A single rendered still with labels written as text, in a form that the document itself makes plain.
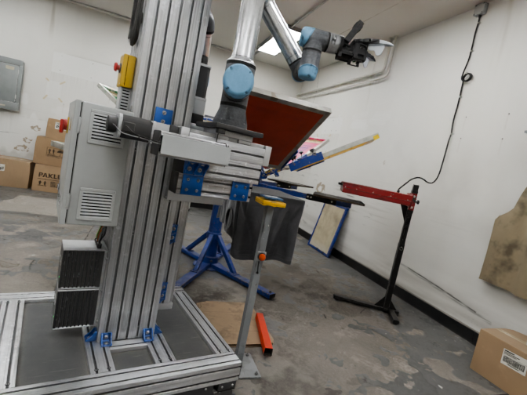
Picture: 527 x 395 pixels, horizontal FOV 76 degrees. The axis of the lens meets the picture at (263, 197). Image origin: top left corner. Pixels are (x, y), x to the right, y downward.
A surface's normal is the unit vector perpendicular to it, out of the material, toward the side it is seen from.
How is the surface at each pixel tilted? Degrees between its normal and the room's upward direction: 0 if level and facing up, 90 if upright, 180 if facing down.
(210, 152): 90
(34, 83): 90
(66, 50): 90
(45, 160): 91
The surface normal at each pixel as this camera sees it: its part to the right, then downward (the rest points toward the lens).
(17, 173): 0.38, 0.17
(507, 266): -0.75, -0.08
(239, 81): 0.09, 0.26
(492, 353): -0.91, -0.15
